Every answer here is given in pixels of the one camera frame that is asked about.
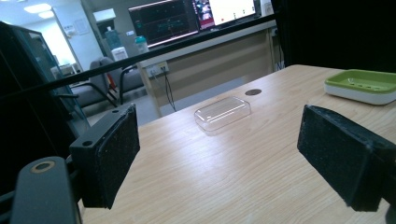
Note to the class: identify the wall power socket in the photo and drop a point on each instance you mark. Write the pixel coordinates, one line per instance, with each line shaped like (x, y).
(157, 68)

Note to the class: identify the teal lid bottle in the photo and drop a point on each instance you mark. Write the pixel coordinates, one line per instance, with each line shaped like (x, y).
(142, 44)

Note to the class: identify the green and white soap dish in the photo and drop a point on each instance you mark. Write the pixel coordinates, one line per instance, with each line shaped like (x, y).
(362, 85)

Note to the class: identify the bright monitor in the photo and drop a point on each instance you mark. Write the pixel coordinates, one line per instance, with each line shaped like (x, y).
(229, 11)

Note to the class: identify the wooden counter desk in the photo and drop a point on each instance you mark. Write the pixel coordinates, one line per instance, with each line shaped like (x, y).
(211, 68)

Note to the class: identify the clear plastic lid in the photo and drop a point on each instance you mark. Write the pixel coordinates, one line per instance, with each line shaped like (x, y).
(222, 114)

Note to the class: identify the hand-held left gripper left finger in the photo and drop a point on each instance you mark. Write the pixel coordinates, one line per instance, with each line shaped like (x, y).
(107, 161)

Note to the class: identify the black curtain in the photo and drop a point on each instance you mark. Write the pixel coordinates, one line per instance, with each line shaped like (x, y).
(336, 31)

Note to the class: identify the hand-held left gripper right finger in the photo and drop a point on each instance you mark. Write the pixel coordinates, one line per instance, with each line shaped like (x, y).
(339, 155)

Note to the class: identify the grey armchair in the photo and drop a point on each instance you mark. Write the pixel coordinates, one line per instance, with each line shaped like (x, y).
(106, 82)

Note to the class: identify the dark monitor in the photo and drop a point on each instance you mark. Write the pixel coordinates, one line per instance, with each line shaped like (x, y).
(163, 21)

